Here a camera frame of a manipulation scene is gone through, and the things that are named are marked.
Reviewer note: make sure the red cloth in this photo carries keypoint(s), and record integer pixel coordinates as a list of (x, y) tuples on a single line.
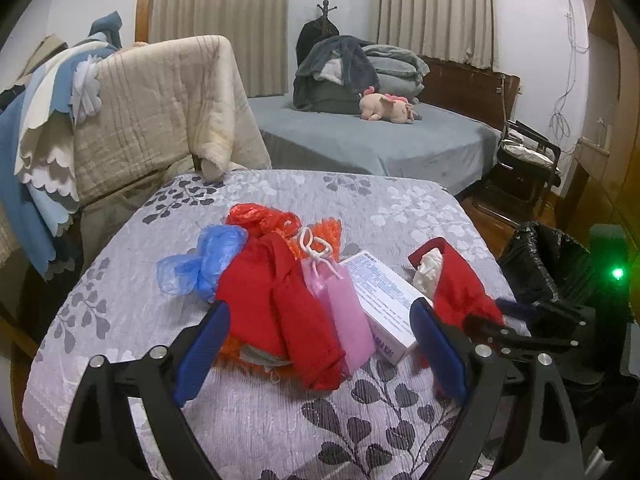
[(460, 285), (255, 300)]

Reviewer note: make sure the pile of grey blankets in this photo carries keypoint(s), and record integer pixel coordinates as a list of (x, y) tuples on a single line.
[(340, 55)]

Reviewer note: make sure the black folding chair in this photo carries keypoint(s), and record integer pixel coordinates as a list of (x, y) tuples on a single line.
[(515, 180)]

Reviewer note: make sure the black trash bag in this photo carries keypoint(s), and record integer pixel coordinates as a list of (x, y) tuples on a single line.
[(530, 265)]

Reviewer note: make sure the white chair cushion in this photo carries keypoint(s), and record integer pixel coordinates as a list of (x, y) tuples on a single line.
[(530, 154)]

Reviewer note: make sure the blue white scalloped blanket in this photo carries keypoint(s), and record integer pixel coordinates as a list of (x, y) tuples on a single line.
[(30, 160)]

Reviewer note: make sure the crumpled white tissue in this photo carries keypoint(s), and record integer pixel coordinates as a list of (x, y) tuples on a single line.
[(429, 272)]

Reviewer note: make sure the red plastic bag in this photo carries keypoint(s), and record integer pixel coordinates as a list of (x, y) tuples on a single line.
[(250, 217)]

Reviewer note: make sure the wooden wardrobe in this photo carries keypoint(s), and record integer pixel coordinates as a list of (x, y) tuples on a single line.
[(610, 135)]

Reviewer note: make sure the wooden headboard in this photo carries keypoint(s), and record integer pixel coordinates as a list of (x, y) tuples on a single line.
[(470, 90)]

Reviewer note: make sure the pink gift bag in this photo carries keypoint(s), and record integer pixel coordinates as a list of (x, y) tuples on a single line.
[(345, 320)]

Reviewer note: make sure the blue plastic bag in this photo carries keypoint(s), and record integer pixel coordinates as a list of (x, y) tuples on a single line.
[(215, 255)]

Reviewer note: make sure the beige quilt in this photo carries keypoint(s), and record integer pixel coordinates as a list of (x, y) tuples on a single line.
[(150, 110)]

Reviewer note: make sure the bed with grey sheet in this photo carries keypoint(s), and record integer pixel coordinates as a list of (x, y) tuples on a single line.
[(350, 145)]

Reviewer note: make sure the white cardboard box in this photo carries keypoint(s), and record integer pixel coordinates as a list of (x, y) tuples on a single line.
[(380, 295)]

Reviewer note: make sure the folded grey blankets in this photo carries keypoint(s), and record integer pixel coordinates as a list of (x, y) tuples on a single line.
[(395, 65)]

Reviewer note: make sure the pink plush toy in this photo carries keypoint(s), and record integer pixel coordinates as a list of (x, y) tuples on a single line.
[(385, 107)]

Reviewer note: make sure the wooden frame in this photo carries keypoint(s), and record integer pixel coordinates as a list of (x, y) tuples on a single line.
[(144, 5)]

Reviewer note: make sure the grey leaf print table cover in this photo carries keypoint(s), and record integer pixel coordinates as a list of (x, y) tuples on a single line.
[(300, 195)]

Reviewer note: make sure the black garment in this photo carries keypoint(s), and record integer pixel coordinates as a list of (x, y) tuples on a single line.
[(310, 40)]

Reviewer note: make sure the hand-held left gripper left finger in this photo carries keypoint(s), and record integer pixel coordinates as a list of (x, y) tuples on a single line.
[(200, 350)]

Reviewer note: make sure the beige curtain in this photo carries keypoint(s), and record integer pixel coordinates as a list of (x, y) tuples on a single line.
[(435, 10), (220, 20)]

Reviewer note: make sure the wooden coat rack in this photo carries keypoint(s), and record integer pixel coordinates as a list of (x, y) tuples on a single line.
[(326, 10)]

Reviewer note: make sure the orange mesh cloth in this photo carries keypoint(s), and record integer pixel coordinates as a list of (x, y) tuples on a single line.
[(260, 366), (325, 232)]

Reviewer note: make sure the grey pillow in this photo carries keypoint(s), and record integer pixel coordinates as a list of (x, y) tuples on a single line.
[(330, 97)]

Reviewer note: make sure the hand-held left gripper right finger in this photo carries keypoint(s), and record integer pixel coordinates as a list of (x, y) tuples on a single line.
[(440, 355)]

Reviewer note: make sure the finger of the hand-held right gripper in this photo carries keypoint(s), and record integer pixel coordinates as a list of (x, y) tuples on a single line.
[(515, 307), (480, 324)]

